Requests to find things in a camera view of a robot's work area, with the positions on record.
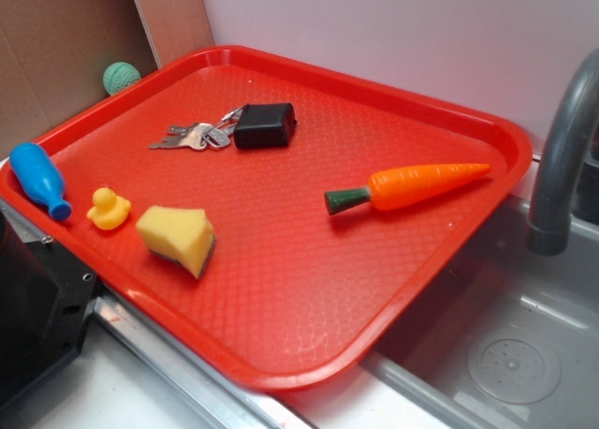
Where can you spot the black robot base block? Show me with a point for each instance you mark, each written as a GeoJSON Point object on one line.
{"type": "Point", "coordinates": [47, 298]}

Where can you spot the orange toy carrot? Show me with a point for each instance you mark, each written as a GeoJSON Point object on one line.
{"type": "Point", "coordinates": [393, 189]}

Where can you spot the red plastic tray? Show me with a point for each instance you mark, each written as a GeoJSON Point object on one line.
{"type": "Point", "coordinates": [291, 295]}

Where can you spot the black padlock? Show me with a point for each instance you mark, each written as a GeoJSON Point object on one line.
{"type": "Point", "coordinates": [264, 126]}

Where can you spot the yellow sponge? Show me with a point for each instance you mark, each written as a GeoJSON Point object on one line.
{"type": "Point", "coordinates": [185, 236]}

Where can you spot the silver keys bunch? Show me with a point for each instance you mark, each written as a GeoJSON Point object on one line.
{"type": "Point", "coordinates": [201, 136]}

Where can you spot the yellow rubber duck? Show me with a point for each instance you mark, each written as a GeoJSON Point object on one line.
{"type": "Point", "coordinates": [109, 210]}

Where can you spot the green textured ball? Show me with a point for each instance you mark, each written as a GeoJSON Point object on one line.
{"type": "Point", "coordinates": [119, 76]}

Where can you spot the grey toy sink basin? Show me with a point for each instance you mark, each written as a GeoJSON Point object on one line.
{"type": "Point", "coordinates": [502, 337]}

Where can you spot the blue toy bottle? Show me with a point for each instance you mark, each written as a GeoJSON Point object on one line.
{"type": "Point", "coordinates": [41, 181]}

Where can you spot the grey toy faucet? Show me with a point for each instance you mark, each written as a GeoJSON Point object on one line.
{"type": "Point", "coordinates": [566, 183]}

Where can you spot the brown cardboard panel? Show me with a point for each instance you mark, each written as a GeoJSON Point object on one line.
{"type": "Point", "coordinates": [54, 53]}

